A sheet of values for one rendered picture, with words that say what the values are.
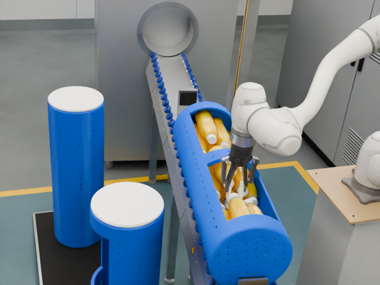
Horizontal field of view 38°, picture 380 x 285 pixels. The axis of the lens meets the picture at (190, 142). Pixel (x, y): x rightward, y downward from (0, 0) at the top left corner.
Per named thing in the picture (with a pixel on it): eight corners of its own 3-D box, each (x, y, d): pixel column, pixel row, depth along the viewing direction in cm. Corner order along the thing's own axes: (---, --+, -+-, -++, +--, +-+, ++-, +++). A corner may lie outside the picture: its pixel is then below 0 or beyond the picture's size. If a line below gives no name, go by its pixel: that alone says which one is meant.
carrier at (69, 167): (96, 251, 316) (108, 220, 340) (95, 116, 271) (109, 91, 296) (47, 244, 318) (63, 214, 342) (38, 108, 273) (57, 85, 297)
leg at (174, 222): (173, 276, 325) (181, 189, 293) (175, 284, 320) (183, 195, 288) (163, 277, 324) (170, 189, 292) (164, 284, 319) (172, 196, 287)
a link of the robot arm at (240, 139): (228, 120, 186) (226, 135, 189) (234, 134, 178) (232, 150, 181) (254, 120, 188) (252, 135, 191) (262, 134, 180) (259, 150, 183)
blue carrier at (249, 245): (234, 149, 265) (232, 96, 250) (292, 284, 191) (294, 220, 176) (175, 158, 262) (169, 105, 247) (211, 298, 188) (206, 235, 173)
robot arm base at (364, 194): (370, 171, 252) (373, 160, 249) (400, 199, 233) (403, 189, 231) (335, 175, 246) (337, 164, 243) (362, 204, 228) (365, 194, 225)
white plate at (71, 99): (95, 113, 271) (95, 115, 271) (109, 89, 295) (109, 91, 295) (39, 106, 273) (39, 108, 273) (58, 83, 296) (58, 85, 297)
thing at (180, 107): (194, 114, 302) (197, 88, 294) (195, 117, 299) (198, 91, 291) (176, 114, 300) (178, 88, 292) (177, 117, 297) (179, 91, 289)
